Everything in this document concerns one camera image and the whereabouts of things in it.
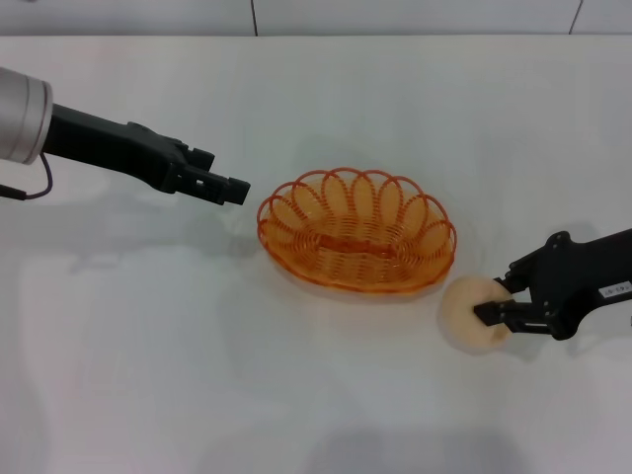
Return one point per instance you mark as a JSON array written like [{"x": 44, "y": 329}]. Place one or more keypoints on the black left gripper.
[{"x": 118, "y": 148}]

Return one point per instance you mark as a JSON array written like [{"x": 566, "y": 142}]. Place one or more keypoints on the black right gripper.
[{"x": 577, "y": 276}]

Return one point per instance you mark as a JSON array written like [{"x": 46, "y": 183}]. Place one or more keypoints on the orange plastic woven basket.
[{"x": 355, "y": 261}]

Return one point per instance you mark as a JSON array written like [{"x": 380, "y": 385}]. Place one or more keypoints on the pale round bun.
[{"x": 461, "y": 316}]

